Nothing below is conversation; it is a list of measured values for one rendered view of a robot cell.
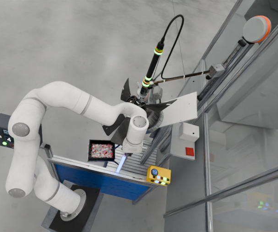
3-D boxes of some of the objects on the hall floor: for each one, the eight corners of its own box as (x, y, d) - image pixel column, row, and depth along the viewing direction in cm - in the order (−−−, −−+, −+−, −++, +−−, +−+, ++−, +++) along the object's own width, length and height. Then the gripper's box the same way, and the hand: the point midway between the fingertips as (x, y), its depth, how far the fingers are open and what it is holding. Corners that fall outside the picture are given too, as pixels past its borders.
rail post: (62, 184, 223) (55, 158, 160) (61, 187, 221) (53, 163, 158) (59, 183, 223) (50, 157, 160) (57, 187, 221) (48, 162, 157)
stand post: (142, 160, 262) (176, 112, 169) (141, 166, 257) (176, 120, 164) (139, 159, 262) (171, 110, 169) (138, 165, 256) (170, 118, 163)
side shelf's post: (157, 167, 261) (183, 139, 194) (157, 170, 259) (183, 142, 192) (154, 166, 261) (180, 138, 194) (154, 169, 259) (180, 142, 192)
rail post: (135, 201, 232) (155, 183, 169) (135, 205, 229) (155, 188, 166) (132, 200, 231) (151, 182, 168) (131, 204, 229) (150, 187, 166)
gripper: (148, 132, 101) (142, 148, 116) (119, 131, 99) (116, 147, 113) (149, 145, 97) (142, 160, 111) (119, 144, 94) (116, 159, 109)
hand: (130, 152), depth 111 cm, fingers closed
